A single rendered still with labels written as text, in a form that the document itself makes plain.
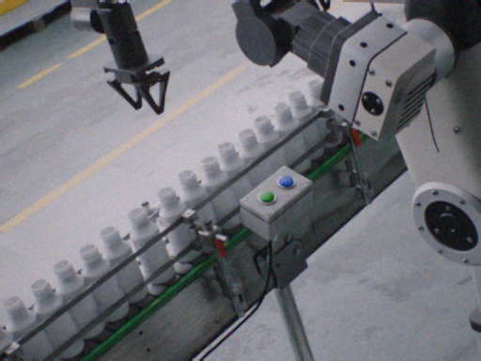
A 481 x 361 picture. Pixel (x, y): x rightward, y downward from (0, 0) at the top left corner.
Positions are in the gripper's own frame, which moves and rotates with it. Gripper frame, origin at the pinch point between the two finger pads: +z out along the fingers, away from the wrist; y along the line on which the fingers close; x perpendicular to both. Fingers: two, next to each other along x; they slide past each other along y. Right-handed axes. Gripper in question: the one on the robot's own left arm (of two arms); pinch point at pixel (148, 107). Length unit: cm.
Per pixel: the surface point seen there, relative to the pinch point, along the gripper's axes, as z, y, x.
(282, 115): 25.7, -12.2, 40.5
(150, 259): 34.6, -11.1, -4.5
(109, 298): 35.2, -10.0, -16.7
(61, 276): 26.3, -12.6, -22.9
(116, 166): 147, -258, 132
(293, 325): 75, -11, 25
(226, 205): 34.7, -10.2, 17.0
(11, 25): 139, -537, 243
